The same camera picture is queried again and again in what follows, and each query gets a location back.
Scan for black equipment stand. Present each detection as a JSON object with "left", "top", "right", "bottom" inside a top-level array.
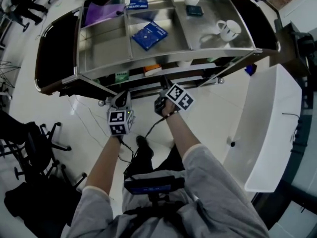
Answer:
[{"left": 288, "top": 20, "right": 317, "bottom": 80}]

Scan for person's right forearm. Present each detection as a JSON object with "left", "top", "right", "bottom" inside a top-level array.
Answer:
[{"left": 164, "top": 111, "right": 202, "bottom": 162}]

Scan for white mug with handle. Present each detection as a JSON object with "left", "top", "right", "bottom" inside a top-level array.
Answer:
[{"left": 216, "top": 19, "right": 242, "bottom": 42}]

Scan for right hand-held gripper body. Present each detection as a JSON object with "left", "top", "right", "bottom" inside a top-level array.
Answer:
[{"left": 154, "top": 83, "right": 196, "bottom": 116}]

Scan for blue object on floor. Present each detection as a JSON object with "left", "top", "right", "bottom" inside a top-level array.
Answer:
[{"left": 244, "top": 63, "right": 257, "bottom": 77}]

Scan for purple cloth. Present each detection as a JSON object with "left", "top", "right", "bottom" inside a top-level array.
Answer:
[{"left": 84, "top": 1, "right": 126, "bottom": 27}]

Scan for orange box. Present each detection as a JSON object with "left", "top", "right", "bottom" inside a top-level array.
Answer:
[{"left": 143, "top": 64, "right": 162, "bottom": 77}]

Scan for person's grey shirt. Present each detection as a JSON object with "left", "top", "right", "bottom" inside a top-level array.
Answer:
[{"left": 66, "top": 143, "right": 271, "bottom": 238}]

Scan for wire rack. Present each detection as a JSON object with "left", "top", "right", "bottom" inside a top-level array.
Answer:
[{"left": 0, "top": 59, "right": 21, "bottom": 99}]

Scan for small blue box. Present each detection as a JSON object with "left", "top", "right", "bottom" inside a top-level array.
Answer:
[{"left": 125, "top": 0, "right": 149, "bottom": 10}]

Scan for metal shelf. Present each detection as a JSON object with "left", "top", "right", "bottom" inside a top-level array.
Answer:
[{"left": 34, "top": 0, "right": 282, "bottom": 102}]

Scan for black chest device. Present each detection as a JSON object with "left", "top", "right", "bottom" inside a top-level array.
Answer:
[{"left": 123, "top": 175, "right": 186, "bottom": 196}]

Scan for person's left forearm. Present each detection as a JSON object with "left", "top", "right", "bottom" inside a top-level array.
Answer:
[{"left": 85, "top": 134, "right": 122, "bottom": 196}]

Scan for small dark box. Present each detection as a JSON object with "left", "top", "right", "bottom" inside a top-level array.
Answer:
[{"left": 186, "top": 4, "right": 205, "bottom": 17}]

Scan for black office chair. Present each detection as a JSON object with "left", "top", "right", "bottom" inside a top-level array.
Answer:
[{"left": 0, "top": 110, "right": 88, "bottom": 191}]

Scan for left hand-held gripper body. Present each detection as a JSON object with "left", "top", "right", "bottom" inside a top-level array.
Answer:
[{"left": 106, "top": 90, "right": 136, "bottom": 136}]

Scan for person's black shoe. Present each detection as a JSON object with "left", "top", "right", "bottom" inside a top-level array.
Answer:
[{"left": 135, "top": 135, "right": 155, "bottom": 159}]

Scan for white counter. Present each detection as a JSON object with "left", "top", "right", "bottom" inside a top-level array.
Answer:
[{"left": 222, "top": 63, "right": 303, "bottom": 193}]

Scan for green packet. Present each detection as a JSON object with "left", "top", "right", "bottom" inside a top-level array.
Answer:
[{"left": 114, "top": 70, "right": 130, "bottom": 84}]

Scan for person's black trousers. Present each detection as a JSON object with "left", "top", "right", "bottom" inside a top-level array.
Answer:
[{"left": 123, "top": 142, "right": 186, "bottom": 181}]

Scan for black bag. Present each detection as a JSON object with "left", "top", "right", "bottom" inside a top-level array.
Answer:
[{"left": 3, "top": 181, "right": 83, "bottom": 238}]

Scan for person's right hand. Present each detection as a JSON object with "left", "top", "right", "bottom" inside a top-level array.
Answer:
[{"left": 161, "top": 99, "right": 179, "bottom": 118}]

